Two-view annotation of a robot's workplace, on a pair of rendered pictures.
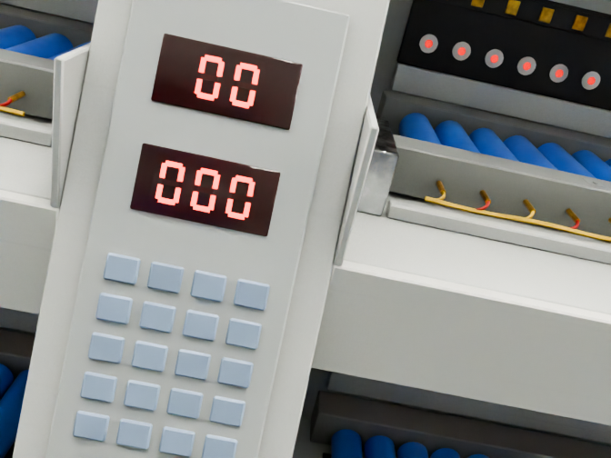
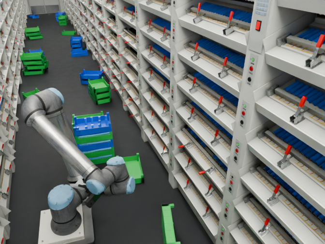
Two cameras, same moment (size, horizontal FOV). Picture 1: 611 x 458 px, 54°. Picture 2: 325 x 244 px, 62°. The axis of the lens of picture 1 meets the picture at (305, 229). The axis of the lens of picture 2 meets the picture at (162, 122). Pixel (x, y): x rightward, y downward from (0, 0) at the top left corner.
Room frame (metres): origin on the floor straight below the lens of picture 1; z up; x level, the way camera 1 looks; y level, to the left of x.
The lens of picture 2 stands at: (-0.43, -0.77, 1.56)
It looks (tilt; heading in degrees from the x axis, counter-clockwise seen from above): 31 degrees down; 71
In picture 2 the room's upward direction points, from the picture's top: straight up
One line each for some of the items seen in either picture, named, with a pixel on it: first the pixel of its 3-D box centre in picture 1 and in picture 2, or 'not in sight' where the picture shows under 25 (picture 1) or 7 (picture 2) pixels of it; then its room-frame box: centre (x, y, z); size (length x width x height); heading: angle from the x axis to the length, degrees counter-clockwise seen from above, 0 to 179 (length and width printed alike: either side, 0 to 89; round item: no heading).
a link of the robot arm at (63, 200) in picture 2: not in sight; (63, 202); (-0.62, 0.53, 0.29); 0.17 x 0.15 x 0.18; 38
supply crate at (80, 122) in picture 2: not in sight; (92, 123); (-0.35, 1.30, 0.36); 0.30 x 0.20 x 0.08; 175
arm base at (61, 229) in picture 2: not in sight; (65, 217); (-0.63, 0.53, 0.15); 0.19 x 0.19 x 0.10
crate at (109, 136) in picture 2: not in sight; (94, 131); (-0.35, 1.30, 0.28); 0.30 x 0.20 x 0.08; 175
